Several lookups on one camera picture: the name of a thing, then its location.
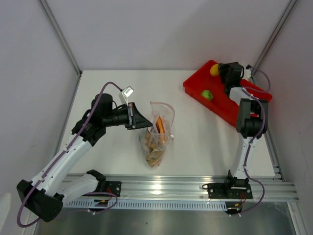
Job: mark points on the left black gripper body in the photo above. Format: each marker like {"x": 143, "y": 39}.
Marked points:
{"x": 121, "y": 117}

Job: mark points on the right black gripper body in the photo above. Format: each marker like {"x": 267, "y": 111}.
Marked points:
{"x": 223, "y": 74}

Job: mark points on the yellow potato toy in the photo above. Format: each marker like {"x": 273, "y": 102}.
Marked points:
{"x": 214, "y": 71}

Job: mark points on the red brown meat slice toy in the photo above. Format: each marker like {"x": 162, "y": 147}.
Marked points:
{"x": 162, "y": 126}

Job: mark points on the clear pink zip top bag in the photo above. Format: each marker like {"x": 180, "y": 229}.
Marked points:
{"x": 166, "y": 111}

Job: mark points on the green vegetable toy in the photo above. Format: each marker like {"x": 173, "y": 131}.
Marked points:
{"x": 207, "y": 95}

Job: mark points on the brown longan bunch toy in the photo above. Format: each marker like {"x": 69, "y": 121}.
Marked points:
{"x": 153, "y": 150}

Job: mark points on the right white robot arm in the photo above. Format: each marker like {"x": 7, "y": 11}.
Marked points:
{"x": 251, "y": 124}

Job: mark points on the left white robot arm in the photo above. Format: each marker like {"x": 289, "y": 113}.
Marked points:
{"x": 43, "y": 194}

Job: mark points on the red plastic tray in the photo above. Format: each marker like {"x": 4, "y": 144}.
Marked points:
{"x": 221, "y": 104}

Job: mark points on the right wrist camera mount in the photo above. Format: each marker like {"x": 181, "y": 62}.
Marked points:
{"x": 248, "y": 72}

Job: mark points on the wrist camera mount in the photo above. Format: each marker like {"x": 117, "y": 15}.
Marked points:
{"x": 125, "y": 94}
{"x": 248, "y": 72}

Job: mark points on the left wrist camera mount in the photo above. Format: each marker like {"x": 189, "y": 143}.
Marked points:
{"x": 125, "y": 94}

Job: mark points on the aluminium frame rail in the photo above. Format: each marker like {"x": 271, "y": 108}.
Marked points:
{"x": 190, "y": 188}

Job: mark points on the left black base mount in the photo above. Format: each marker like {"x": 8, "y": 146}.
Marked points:
{"x": 107, "y": 187}

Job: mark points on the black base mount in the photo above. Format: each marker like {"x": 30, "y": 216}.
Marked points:
{"x": 232, "y": 188}
{"x": 107, "y": 187}

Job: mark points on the white slotted cable duct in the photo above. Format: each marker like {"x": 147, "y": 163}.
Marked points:
{"x": 202, "y": 205}

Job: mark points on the right corner aluminium post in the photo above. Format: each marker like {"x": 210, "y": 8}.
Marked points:
{"x": 282, "y": 21}

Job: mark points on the corner aluminium post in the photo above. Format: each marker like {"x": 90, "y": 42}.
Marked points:
{"x": 59, "y": 35}
{"x": 282, "y": 21}

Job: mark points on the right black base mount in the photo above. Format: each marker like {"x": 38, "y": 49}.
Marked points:
{"x": 232, "y": 188}

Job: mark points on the left corner aluminium post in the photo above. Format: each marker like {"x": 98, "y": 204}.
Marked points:
{"x": 59, "y": 35}

